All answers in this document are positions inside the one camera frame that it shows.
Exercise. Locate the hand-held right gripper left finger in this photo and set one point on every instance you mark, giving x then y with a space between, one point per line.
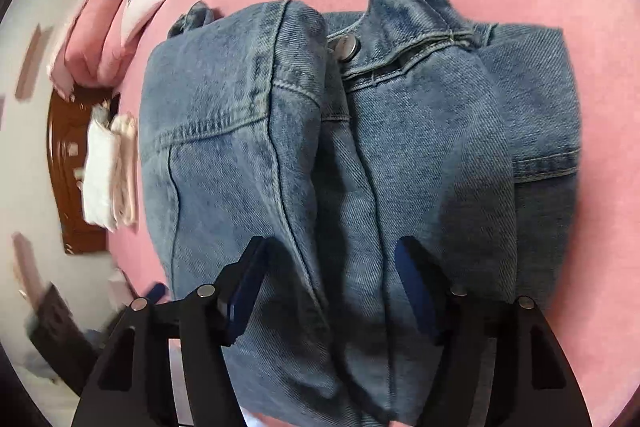
245 292

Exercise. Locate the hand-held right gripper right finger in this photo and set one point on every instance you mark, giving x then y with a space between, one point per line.
415 292

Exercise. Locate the blue denim jacket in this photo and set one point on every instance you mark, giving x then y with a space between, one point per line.
350 147

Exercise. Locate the black object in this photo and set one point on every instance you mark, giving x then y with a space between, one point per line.
60 327

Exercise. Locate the white folded cloth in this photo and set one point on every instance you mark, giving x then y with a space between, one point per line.
102 167

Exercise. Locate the wooden nightstand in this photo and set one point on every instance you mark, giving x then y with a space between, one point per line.
62 132

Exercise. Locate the pink pillow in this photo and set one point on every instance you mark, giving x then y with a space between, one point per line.
95 42

